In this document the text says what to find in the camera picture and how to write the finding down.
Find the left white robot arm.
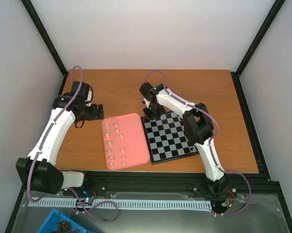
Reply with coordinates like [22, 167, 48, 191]
[16, 81, 103, 196]

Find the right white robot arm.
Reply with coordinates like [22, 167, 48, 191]
[139, 82, 227, 197]

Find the left controller board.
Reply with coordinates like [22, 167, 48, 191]
[83, 187, 97, 204]

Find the controller board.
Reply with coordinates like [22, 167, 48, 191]
[83, 187, 97, 204]
[221, 189, 235, 209]

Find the right controller board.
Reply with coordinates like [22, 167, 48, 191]
[221, 189, 235, 209]

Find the black white chessboard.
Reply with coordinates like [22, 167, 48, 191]
[141, 111, 199, 165]

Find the pink plastic tray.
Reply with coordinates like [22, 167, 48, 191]
[102, 113, 150, 170]

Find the blue plastic bin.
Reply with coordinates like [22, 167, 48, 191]
[37, 209, 95, 233]

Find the light blue cable duct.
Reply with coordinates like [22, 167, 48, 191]
[28, 198, 212, 212]

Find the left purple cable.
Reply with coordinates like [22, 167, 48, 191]
[26, 65, 119, 223]

